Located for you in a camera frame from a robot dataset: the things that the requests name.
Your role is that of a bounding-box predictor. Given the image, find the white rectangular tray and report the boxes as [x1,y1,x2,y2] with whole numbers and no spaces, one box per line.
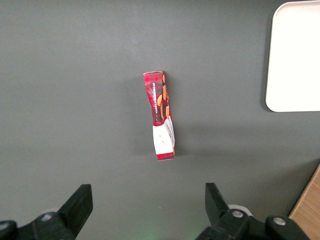
[265,0,320,113]

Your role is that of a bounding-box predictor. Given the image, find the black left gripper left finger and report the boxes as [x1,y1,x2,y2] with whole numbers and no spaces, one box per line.
[0,184,94,240]

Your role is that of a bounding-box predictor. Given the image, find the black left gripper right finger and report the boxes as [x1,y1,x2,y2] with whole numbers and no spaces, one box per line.
[196,182,311,240]

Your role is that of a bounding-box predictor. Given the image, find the red cookie box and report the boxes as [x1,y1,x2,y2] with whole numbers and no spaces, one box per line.
[142,70,177,163]

